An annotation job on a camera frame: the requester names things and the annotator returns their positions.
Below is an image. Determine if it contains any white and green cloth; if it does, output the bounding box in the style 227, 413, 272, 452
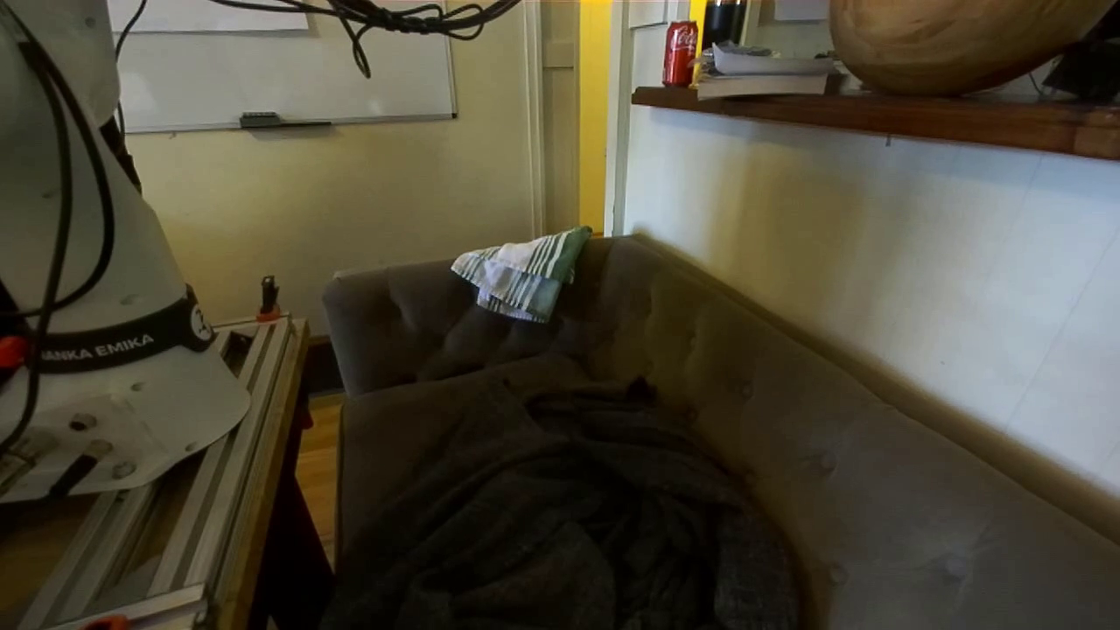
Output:
448, 225, 597, 324

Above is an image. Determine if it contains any dark grey blanket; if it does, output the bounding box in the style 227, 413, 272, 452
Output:
319, 346, 810, 630

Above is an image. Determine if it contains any black and red clamp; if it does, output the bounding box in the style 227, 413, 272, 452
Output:
255, 272, 286, 324

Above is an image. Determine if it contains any black whiteboard marker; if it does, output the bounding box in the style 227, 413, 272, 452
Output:
235, 107, 341, 134

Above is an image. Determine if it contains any white whiteboard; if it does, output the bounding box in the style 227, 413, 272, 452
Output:
104, 0, 464, 137

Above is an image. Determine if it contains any wooden counter shelf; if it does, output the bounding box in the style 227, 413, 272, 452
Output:
626, 80, 1120, 164

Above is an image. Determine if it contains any large wooden bowl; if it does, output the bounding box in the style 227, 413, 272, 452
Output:
828, 0, 1120, 98

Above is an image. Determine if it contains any black cable bundle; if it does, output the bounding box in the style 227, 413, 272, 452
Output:
0, 0, 527, 452

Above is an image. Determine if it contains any aluminium frame robot table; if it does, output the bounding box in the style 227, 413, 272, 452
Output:
0, 310, 314, 630

